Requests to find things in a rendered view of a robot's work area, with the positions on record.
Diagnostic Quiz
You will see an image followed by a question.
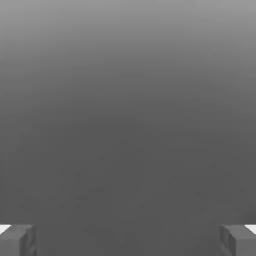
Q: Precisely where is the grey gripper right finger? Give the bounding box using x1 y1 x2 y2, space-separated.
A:
219 224 256 256

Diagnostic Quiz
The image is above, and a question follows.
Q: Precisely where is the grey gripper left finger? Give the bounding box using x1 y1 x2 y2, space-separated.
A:
0 224 38 256

